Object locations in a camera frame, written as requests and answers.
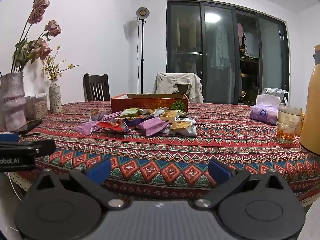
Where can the black smartphone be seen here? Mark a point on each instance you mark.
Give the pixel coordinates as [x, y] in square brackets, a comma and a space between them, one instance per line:
[28, 127]

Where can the pile of snack packets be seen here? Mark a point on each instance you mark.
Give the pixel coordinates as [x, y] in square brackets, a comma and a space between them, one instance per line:
[150, 126]

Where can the glass cup with tea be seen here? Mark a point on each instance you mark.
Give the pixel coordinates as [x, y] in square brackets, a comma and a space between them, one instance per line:
[288, 122]

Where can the beige jacket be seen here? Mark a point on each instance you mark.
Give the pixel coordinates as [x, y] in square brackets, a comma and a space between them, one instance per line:
[165, 86]

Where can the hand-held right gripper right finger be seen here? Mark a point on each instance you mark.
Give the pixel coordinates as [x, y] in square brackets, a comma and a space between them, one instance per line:
[218, 171]

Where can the floor lamp on stand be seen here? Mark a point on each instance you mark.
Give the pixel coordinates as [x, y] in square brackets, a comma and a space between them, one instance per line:
[142, 12]

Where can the hanging light blue shirt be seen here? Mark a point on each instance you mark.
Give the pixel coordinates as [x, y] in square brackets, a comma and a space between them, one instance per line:
[222, 47]

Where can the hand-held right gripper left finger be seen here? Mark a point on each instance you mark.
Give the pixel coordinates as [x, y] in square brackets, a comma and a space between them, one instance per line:
[100, 171]

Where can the dried pink roses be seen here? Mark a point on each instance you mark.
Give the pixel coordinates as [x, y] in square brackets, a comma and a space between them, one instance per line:
[40, 47]

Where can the clear food container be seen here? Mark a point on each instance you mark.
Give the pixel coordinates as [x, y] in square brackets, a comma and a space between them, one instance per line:
[37, 107]

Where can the dark wooden chair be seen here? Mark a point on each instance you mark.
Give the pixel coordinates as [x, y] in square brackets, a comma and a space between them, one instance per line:
[96, 88]

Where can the yellow thermos bottle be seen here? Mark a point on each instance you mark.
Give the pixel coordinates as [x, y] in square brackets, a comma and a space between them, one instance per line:
[311, 105]

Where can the clear plastic bag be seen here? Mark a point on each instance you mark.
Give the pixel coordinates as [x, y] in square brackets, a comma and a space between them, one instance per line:
[275, 92]

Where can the purple tissue pack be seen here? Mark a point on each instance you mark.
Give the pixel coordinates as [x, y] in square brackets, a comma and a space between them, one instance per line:
[263, 112]

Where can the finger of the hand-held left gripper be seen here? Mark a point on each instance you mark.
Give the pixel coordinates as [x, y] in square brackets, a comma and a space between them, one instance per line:
[8, 138]
[42, 147]

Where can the yellow flower sprigs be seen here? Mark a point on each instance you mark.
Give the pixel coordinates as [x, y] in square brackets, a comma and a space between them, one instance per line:
[53, 67]

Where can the jacket-covered wooden chair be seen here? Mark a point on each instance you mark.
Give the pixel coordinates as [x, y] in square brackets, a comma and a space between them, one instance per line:
[183, 89]

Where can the orange cardboard box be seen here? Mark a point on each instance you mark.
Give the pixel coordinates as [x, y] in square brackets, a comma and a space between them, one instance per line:
[147, 104]

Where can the large pink ceramic vase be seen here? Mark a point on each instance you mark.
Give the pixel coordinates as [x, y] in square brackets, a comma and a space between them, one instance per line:
[12, 100]

